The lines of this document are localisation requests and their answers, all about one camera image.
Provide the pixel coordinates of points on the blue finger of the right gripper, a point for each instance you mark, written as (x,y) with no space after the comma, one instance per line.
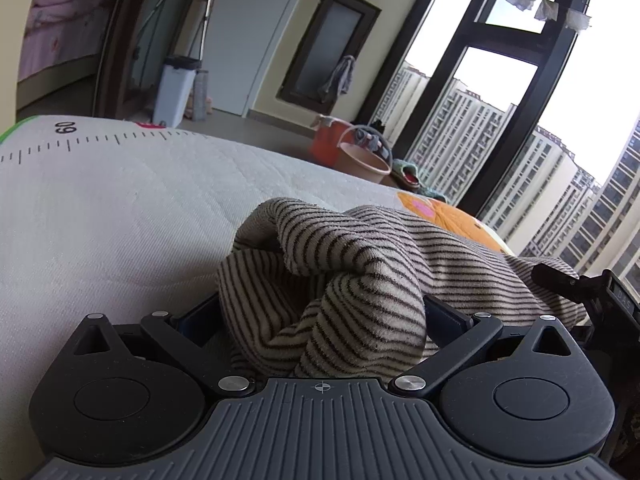
(560,283)

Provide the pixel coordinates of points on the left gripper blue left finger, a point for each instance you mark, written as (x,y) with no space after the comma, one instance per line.
(198,341)

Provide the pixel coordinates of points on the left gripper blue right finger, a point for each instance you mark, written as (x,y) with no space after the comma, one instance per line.
(462,340)

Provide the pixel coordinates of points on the striped beige knit garment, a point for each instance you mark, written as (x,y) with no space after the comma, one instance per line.
(309,292)

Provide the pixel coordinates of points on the green knit slippers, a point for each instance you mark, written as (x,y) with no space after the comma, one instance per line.
(405,175)

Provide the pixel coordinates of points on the pink plastic basin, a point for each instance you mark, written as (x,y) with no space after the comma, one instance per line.
(363,153)

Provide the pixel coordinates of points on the orange plastic bucket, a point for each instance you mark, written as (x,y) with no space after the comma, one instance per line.
(328,132)

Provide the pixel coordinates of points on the mop pole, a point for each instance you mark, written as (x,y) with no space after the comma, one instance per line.
(201,9)

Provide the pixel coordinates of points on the pink floral bedding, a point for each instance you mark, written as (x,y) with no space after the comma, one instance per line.
(60,31)

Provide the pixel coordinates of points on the grey cloth on window handle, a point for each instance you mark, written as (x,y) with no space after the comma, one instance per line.
(339,81)

